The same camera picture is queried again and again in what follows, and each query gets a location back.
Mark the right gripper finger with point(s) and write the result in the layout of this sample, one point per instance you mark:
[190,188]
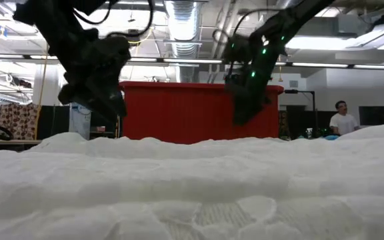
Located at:
[248,113]

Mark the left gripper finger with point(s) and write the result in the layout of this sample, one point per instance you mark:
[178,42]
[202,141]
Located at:
[112,110]

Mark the red plastic laundry basket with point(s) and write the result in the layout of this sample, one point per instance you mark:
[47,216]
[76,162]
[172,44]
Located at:
[185,113]

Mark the white lace garment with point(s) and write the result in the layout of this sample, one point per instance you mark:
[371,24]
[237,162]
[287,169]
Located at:
[192,186]

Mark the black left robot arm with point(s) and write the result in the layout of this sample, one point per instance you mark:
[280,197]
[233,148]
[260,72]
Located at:
[52,23]

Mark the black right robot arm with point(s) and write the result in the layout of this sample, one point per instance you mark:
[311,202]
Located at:
[278,23]

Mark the black partition panel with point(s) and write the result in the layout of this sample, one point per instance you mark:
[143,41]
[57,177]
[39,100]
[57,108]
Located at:
[53,121]

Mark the black lamp stand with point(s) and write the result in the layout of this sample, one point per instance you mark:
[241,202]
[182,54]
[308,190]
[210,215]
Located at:
[313,110]

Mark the ceiling light strip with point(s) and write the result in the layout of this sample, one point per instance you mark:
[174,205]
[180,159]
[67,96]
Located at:
[328,65]
[178,60]

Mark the brown patterned fabric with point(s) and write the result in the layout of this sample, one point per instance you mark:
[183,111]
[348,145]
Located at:
[18,121]

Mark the person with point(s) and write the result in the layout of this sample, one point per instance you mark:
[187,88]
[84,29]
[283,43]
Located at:
[343,121]

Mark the silver ceiling air duct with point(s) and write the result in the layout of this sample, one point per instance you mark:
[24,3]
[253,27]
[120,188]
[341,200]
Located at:
[183,26]

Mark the black wall screen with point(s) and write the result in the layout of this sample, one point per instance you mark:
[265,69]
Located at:
[375,115]

